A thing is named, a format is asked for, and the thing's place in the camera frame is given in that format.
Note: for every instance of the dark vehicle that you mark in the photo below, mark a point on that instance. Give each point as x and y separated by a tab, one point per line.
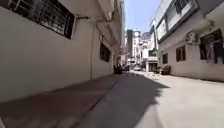
117	70
165	70

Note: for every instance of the white car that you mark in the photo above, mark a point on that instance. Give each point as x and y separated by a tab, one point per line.
137	68

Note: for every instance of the distant buildings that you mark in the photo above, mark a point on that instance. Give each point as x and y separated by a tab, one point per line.
130	45

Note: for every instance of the grey building with barred windows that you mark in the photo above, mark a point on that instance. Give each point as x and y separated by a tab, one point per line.
43	60

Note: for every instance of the white building with dark windows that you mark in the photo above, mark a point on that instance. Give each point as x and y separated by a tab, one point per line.
193	68

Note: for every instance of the grey concrete road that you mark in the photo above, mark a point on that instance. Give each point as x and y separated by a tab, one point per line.
186	106

